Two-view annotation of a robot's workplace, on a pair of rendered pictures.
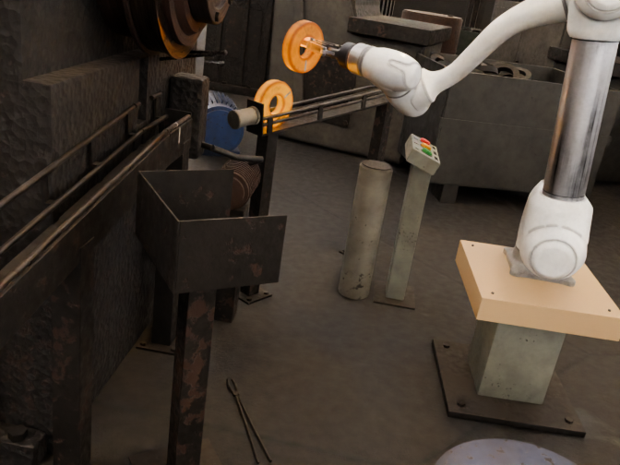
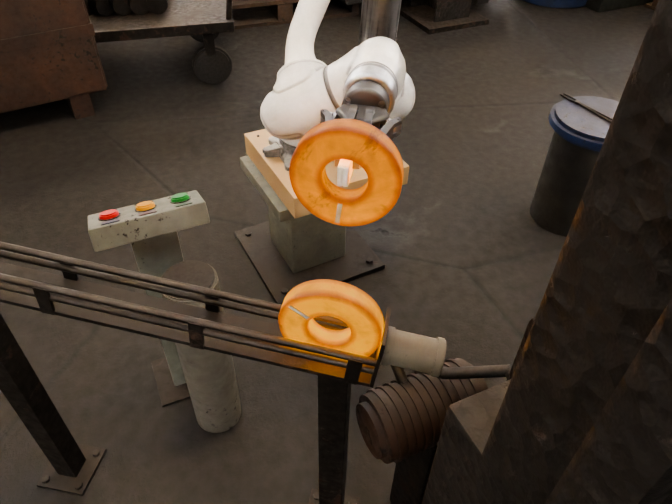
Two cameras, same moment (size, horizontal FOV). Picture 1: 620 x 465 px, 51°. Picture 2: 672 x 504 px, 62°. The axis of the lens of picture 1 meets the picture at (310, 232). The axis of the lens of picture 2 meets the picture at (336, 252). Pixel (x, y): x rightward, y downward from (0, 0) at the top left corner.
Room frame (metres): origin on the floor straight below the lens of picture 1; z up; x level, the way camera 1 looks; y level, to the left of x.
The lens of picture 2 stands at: (2.38, 0.66, 1.35)
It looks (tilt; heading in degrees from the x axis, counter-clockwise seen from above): 43 degrees down; 241
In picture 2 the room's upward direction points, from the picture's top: 1 degrees clockwise
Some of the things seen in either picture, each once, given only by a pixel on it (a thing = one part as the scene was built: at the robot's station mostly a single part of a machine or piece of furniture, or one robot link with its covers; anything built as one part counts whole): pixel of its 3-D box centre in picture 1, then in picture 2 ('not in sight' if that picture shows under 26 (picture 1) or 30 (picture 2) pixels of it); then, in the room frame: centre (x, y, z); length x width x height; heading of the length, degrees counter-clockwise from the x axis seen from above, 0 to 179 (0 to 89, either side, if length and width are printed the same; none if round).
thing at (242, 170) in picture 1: (230, 239); (411, 463); (1.98, 0.26, 0.27); 0.22 x 0.13 x 0.53; 176
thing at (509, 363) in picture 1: (513, 344); (306, 217); (1.76, -0.67, 0.16); 0.40 x 0.40 x 0.31; 0
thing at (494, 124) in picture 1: (494, 126); not in sight; (4.02, -1.03, 0.39); 1.03 x 0.83 x 0.77; 101
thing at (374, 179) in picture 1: (364, 231); (205, 354); (2.26, -0.20, 0.26); 0.12 x 0.12 x 0.52
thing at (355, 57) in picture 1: (363, 60); (369, 94); (1.92, -0.08, 0.91); 0.09 x 0.06 x 0.09; 142
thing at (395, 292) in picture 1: (409, 222); (170, 300); (2.29, -0.36, 0.31); 0.24 x 0.16 x 0.62; 176
